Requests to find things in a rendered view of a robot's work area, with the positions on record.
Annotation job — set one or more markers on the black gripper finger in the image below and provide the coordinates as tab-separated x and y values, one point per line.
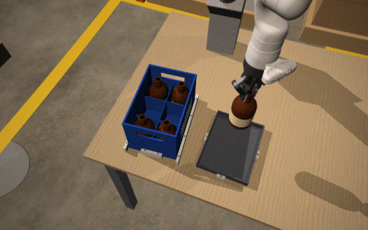
257	87
242	88

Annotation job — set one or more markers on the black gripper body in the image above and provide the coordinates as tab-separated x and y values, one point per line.
251	72

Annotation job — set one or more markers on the dark blue crate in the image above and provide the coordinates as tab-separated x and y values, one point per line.
158	111

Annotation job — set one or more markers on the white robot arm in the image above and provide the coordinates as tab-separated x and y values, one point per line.
270	30

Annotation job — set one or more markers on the brown glass bottle with cream label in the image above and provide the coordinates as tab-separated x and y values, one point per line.
242	113

